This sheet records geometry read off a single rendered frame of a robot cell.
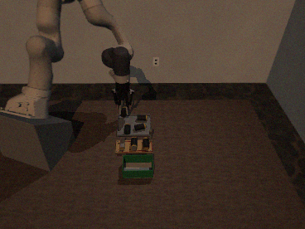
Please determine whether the green open box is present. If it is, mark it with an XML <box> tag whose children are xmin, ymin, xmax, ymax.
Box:
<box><xmin>123</xmin><ymin>154</ymin><xmax>153</xmax><ymax>178</ymax></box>

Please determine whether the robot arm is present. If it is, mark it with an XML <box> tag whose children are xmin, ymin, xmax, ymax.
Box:
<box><xmin>0</xmin><ymin>0</ymin><xmax>134</xmax><ymax>119</ymax></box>

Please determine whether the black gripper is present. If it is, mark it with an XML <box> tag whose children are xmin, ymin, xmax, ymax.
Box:
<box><xmin>111</xmin><ymin>82</ymin><xmax>134</xmax><ymax>115</ymax></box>

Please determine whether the black battery with yellow top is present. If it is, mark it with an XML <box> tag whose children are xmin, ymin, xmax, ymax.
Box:
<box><xmin>131</xmin><ymin>138</ymin><xmax>138</xmax><ymax>149</ymax></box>
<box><xmin>143</xmin><ymin>138</ymin><xmax>149</xmax><ymax>148</ymax></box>
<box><xmin>124</xmin><ymin>124</ymin><xmax>130</xmax><ymax>134</ymax></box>
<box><xmin>134</xmin><ymin>123</ymin><xmax>146</xmax><ymax>131</ymax></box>
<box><xmin>137</xmin><ymin>115</ymin><xmax>148</xmax><ymax>120</ymax></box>
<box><xmin>120</xmin><ymin>107</ymin><xmax>127</xmax><ymax>118</ymax></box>

